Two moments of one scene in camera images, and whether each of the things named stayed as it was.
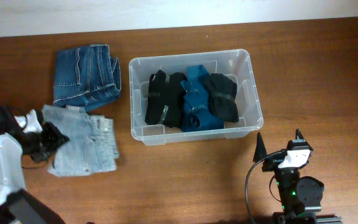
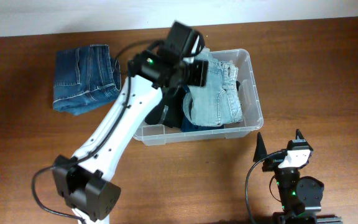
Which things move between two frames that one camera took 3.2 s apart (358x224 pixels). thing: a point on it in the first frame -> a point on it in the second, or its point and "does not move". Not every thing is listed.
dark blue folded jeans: x=86 y=76 does not move
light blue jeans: x=91 y=147 -> x=218 y=103
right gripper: x=261 y=150 does not move
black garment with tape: x=165 y=99 does not move
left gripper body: x=39 y=145 -> x=197 y=72
